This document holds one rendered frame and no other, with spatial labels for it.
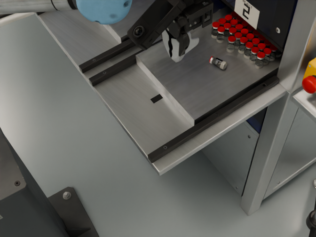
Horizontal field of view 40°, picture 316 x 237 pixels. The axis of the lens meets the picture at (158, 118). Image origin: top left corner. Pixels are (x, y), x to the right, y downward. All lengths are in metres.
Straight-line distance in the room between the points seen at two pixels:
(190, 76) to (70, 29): 0.40
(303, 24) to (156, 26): 0.36
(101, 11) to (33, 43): 2.01
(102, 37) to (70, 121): 0.98
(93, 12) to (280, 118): 0.77
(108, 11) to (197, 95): 0.57
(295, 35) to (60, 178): 1.35
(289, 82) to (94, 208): 1.13
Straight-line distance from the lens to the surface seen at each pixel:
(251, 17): 1.13
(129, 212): 1.93
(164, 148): 1.02
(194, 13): 0.81
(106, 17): 0.61
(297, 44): 1.04
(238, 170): 1.71
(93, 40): 1.28
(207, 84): 1.14
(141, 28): 0.79
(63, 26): 1.34
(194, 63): 1.19
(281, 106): 1.22
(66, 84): 2.35
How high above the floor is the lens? 1.79
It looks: 57 degrees down
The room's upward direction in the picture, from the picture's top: 5 degrees counter-clockwise
